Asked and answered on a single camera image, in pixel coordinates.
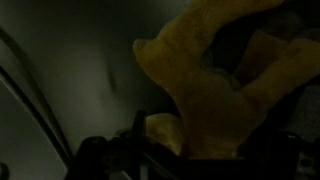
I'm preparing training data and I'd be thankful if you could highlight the brown plush toy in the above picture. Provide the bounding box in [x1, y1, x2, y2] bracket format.
[132, 0, 320, 160]

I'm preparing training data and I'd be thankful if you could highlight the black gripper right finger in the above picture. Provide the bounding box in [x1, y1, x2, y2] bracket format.
[239, 130, 320, 180]

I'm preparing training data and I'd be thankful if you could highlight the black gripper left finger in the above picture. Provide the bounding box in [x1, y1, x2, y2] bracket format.
[66, 109, 183, 180]

